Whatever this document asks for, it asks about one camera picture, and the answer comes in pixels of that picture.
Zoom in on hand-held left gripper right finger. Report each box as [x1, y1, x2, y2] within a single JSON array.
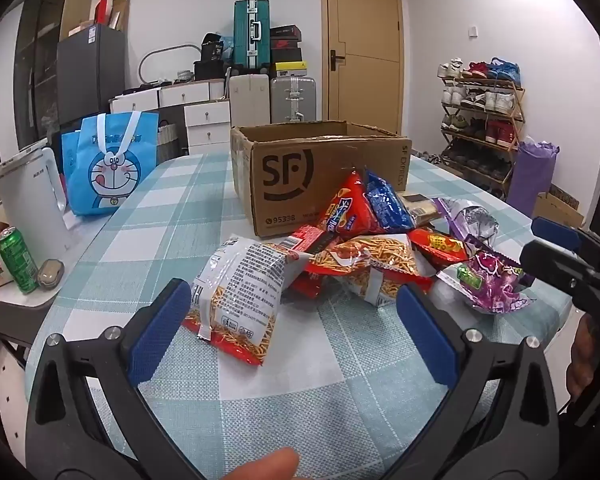
[[380, 283, 562, 480]]

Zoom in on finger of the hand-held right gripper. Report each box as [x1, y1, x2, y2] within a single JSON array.
[[519, 240, 588, 302], [531, 216, 600, 262]]

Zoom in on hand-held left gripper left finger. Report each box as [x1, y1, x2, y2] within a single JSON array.
[[25, 278, 212, 480]]

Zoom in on purple candy packet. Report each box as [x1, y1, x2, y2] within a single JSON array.
[[437, 250, 536, 315]]

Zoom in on red cookie packet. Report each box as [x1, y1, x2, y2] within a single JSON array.
[[409, 228, 471, 266]]

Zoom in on red noodle snack packet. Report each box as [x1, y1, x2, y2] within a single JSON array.
[[305, 234, 436, 308]]

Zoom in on silver purple snack packet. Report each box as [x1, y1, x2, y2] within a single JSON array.
[[437, 197, 501, 251]]

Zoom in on white noodle snack packet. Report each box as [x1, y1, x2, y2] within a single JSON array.
[[182, 234, 313, 367]]

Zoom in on clear cracker packet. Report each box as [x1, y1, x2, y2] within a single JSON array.
[[397, 192, 441, 228]]

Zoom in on blue cookie packet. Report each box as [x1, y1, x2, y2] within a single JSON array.
[[364, 170, 416, 233]]

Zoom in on red cone snack packet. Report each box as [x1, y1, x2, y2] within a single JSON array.
[[320, 169, 388, 236]]

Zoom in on dark red small packet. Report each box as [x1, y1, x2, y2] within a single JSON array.
[[279, 225, 338, 296]]

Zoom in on brown cardboard box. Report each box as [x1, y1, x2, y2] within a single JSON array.
[[230, 121, 413, 239]]

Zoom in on person's right hand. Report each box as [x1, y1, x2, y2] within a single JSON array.
[[566, 310, 598, 402]]

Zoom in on person's left hand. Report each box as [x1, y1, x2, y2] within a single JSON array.
[[222, 447, 301, 480]]

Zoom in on printed floor cardboard box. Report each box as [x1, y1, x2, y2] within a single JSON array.
[[532, 185, 586, 229]]

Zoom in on purple gift bag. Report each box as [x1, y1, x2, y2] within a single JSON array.
[[506, 136, 560, 218]]

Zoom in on small beige oval case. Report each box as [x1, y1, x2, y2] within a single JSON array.
[[36, 258, 66, 289]]

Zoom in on wooden shoe rack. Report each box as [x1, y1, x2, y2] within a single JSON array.
[[440, 72, 527, 197]]

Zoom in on checked green tablecloth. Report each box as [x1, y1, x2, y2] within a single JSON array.
[[25, 150, 573, 480]]

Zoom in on grey side table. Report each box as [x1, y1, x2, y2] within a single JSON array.
[[0, 210, 111, 356]]

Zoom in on dark shoes on floor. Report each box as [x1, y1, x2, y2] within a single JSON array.
[[412, 149, 463, 177]]

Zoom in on rows of shoes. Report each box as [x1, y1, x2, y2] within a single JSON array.
[[439, 57, 522, 181]]

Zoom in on green drink can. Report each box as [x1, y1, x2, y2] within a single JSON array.
[[0, 226, 40, 295]]

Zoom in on blue cartoon tote bag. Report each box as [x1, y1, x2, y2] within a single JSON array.
[[61, 111, 160, 217]]

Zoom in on white appliance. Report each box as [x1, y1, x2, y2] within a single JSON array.
[[0, 139, 76, 261]]

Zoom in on wicker basket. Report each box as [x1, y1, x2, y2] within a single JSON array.
[[157, 122, 188, 161]]

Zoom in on tall white drawer cabinet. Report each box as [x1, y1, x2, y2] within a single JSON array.
[[184, 101, 231, 149]]

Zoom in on wide white drawer cabinet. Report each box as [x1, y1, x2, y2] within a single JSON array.
[[109, 81, 226, 113]]

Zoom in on white suitcase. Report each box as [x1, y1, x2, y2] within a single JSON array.
[[228, 74, 271, 128]]

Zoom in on black bag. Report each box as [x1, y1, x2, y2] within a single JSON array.
[[194, 60, 231, 82]]

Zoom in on grey fridge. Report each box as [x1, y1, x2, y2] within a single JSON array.
[[56, 25, 127, 126]]

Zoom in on silver suitcase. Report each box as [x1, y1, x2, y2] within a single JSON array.
[[270, 76, 318, 123]]

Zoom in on wooden door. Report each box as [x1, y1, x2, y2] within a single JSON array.
[[320, 0, 403, 136]]

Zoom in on small black box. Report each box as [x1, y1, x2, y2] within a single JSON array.
[[200, 32, 231, 63]]

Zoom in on yellow black shoe box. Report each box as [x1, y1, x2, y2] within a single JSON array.
[[274, 61, 309, 78]]

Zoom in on dark tall cabinet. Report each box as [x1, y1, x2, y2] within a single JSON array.
[[12, 0, 76, 151]]

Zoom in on teal suitcase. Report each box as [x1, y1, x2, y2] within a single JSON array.
[[232, 0, 272, 71]]

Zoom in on red black shoe box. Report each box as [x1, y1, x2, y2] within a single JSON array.
[[269, 38, 302, 63]]

